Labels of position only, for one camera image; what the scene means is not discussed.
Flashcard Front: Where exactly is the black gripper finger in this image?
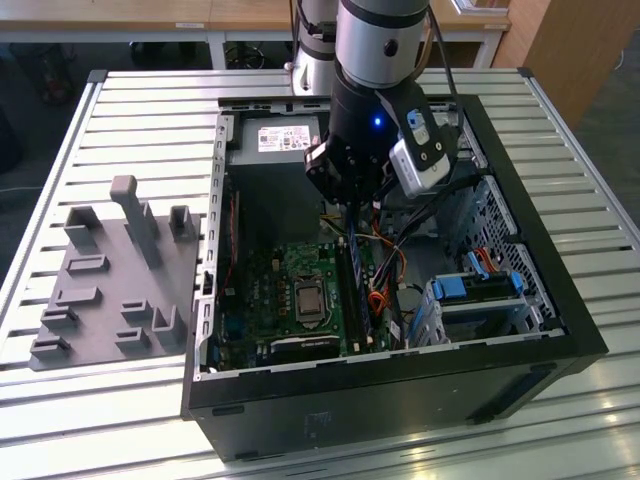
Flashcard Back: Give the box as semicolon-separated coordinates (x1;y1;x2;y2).
305;140;357;236
359;162;396;211

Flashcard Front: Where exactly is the blue RAM stick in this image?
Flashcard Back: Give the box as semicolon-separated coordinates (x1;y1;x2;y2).
346;212;372;329

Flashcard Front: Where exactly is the dark installed RAM stick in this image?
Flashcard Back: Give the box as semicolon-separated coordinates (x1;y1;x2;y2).
357;279;375;347

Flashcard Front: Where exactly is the grey power supply unit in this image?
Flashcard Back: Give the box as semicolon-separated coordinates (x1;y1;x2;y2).
227;115;331;246

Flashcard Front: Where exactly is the metal optical drive bay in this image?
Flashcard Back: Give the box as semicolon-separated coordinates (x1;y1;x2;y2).
429;102;489;204

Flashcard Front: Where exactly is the round grey speaker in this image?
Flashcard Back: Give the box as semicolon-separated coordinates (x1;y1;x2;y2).
397;282;426;314

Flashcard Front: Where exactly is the hard disk in blue carrier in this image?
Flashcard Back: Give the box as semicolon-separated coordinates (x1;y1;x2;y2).
429;272;525;304

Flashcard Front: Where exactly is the green motherboard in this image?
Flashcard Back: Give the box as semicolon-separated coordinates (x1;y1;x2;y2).
214;239;401;371

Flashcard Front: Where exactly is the CPU socket with CPU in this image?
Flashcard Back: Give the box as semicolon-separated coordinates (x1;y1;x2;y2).
292;273;329;329

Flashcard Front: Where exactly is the clear plastic box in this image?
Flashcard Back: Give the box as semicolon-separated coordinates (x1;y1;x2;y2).
449;0;511;16

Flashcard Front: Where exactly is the metal disk bay cage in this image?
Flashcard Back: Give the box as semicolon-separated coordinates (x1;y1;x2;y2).
407;272;549;349

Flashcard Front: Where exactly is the black PC case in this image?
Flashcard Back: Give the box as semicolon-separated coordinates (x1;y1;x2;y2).
179;92;610;464

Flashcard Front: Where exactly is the wooden cabinet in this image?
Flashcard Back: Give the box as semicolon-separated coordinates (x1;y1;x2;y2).
492;0;640;132

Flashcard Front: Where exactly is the grey parts rack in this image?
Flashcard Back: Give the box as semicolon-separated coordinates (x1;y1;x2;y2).
28;174;204;372

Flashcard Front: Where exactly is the dark equipment under desk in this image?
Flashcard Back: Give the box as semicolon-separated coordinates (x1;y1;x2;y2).
29;43;77;106

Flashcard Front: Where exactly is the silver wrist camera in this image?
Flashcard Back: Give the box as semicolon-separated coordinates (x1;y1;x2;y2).
388;107;452;200

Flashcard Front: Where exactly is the black cable bundle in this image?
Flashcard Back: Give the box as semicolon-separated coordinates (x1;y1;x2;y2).
393;174;482;252

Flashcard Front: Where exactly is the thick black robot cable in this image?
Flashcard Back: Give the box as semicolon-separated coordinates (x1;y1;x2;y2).
424;0;467;132

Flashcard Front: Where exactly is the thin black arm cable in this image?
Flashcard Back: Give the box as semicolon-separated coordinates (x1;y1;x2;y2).
288;0;321;66

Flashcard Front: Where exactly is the red wire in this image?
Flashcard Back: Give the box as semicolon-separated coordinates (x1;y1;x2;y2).
223;192;239;297

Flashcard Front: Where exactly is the orange wire by motherboard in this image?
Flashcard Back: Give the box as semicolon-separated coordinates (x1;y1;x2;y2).
368;291;397;315

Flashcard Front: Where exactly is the black cable reel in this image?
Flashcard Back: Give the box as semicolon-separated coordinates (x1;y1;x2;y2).
223;42;266;70

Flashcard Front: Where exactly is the orange disk wire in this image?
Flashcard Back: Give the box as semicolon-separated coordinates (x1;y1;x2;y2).
477;246;506;274

